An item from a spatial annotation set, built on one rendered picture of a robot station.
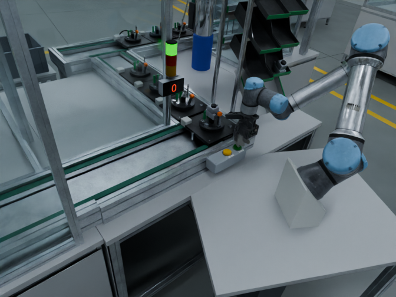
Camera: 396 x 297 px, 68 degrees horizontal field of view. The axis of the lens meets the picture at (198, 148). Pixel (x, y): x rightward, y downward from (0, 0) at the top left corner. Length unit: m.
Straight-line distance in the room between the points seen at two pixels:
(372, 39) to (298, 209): 0.66
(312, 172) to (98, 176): 0.91
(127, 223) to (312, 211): 0.75
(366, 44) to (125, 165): 1.08
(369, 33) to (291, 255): 0.85
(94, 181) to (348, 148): 1.01
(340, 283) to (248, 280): 1.28
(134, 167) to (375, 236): 1.09
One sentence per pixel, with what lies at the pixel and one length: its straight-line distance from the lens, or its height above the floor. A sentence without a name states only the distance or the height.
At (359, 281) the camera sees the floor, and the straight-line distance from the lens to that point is 2.45.
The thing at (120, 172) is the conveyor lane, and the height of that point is 0.92.
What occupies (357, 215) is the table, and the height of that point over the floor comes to 0.86.
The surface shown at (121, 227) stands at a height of 0.86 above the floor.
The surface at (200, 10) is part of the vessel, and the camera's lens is 2.34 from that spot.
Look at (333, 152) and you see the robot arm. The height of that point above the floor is 1.26.
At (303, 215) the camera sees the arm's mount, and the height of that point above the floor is 0.94.
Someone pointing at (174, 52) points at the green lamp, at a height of 1.38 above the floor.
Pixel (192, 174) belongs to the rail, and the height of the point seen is 0.88.
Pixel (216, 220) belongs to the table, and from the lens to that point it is 1.29.
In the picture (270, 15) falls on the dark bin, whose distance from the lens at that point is 1.48.
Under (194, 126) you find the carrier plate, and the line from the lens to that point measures 1.59.
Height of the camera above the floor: 1.87
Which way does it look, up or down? 39 degrees down
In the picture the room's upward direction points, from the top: 5 degrees clockwise
